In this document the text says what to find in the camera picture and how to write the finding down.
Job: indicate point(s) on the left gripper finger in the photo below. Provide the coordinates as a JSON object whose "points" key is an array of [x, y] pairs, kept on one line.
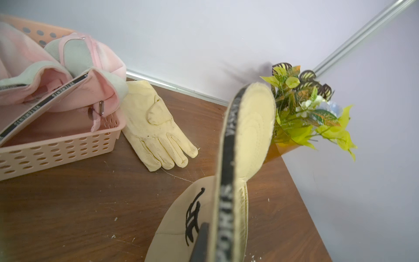
{"points": [[199, 252]]}

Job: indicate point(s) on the pink baseball cap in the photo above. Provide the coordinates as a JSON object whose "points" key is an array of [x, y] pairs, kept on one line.
{"points": [[27, 71], [97, 88]]}

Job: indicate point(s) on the pink plastic basket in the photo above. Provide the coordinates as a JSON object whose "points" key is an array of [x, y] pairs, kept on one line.
{"points": [[55, 139]]}

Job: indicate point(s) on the beige baseball cap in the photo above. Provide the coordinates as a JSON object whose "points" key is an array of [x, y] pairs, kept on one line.
{"points": [[221, 199]]}

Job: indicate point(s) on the cream work glove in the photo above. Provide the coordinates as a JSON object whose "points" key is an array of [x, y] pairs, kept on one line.
{"points": [[151, 130]]}

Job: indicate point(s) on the artificial green plant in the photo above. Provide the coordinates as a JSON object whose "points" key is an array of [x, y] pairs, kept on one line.
{"points": [[305, 110]]}

